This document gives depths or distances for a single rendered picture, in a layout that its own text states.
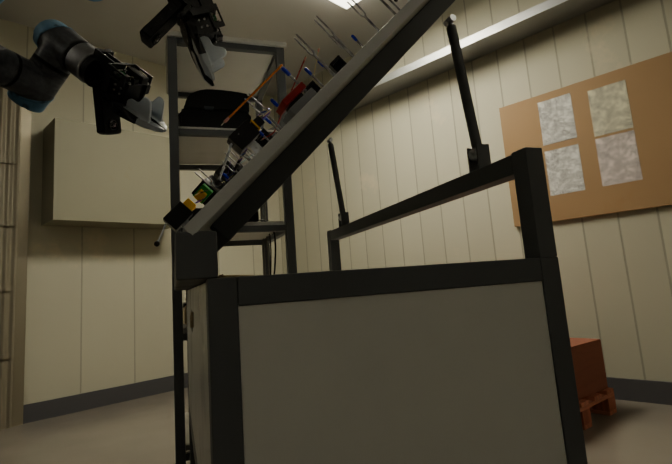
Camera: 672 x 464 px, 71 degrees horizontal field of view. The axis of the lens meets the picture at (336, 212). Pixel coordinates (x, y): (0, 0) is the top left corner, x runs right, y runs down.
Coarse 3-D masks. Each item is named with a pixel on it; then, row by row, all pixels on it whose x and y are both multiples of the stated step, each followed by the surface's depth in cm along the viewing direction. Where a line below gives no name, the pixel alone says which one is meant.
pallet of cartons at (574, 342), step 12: (576, 348) 241; (588, 348) 248; (600, 348) 255; (576, 360) 239; (588, 360) 246; (600, 360) 253; (576, 372) 237; (588, 372) 244; (600, 372) 251; (576, 384) 235; (588, 384) 242; (600, 384) 249; (588, 396) 240; (600, 396) 242; (612, 396) 250; (588, 408) 232; (600, 408) 249; (612, 408) 248; (588, 420) 230
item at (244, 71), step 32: (192, 64) 217; (256, 64) 222; (256, 96) 258; (192, 128) 192; (224, 128) 197; (192, 160) 234; (224, 160) 238; (288, 192) 197; (256, 224) 194; (288, 224) 195; (288, 256) 193
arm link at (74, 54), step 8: (72, 48) 97; (80, 48) 97; (88, 48) 97; (72, 56) 96; (80, 56) 96; (88, 56) 96; (72, 64) 96; (80, 64) 96; (72, 72) 98; (80, 80) 99
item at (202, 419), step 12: (192, 288) 115; (204, 288) 71; (192, 300) 117; (204, 300) 71; (192, 312) 112; (204, 312) 72; (192, 324) 112; (204, 324) 72; (204, 336) 73; (204, 348) 73; (204, 360) 74; (204, 372) 75; (204, 384) 75; (204, 396) 76; (204, 408) 76; (204, 420) 77; (204, 432) 78; (204, 444) 78; (204, 456) 79
